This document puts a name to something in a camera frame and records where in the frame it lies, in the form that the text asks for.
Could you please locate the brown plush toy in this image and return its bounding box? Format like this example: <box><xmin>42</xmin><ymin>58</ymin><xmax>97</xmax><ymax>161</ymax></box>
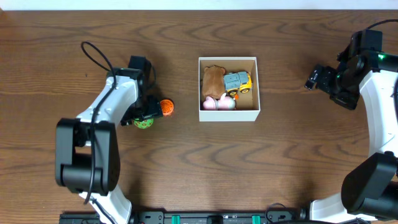
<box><xmin>201</xmin><ymin>65</ymin><xmax>226</xmax><ymax>99</ymax></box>

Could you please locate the pink white duck toy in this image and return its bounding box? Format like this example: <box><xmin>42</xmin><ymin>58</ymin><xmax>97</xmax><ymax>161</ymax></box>
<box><xmin>202</xmin><ymin>93</ymin><xmax>236</xmax><ymax>111</ymax></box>

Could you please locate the yellow grey toy truck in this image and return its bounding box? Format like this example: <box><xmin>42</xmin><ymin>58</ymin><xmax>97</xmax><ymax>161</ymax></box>
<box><xmin>223</xmin><ymin>71</ymin><xmax>252</xmax><ymax>96</ymax></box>

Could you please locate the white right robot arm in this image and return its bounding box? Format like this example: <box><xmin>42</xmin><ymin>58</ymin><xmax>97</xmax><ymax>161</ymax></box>
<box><xmin>305</xmin><ymin>51</ymin><xmax>397</xmax><ymax>223</ymax></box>

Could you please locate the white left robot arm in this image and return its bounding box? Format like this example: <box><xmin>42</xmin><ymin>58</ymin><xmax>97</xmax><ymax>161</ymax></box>
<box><xmin>55</xmin><ymin>68</ymin><xmax>156</xmax><ymax>223</ymax></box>

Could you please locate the green numbered dice ball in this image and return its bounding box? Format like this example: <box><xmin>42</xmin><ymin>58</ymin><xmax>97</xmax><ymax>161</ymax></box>
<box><xmin>134</xmin><ymin>118</ymin><xmax>154</xmax><ymax>129</ymax></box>

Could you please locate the orange lattice ball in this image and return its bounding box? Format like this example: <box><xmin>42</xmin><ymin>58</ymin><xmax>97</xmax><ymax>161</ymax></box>
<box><xmin>160</xmin><ymin>99</ymin><xmax>174</xmax><ymax>116</ymax></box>

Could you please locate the white cardboard box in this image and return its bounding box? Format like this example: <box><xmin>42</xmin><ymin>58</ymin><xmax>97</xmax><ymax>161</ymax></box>
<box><xmin>198</xmin><ymin>57</ymin><xmax>261</xmax><ymax>122</ymax></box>

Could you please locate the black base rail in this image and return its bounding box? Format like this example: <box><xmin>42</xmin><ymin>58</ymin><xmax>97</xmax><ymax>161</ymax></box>
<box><xmin>58</xmin><ymin>202</ymin><xmax>312</xmax><ymax>224</ymax></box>

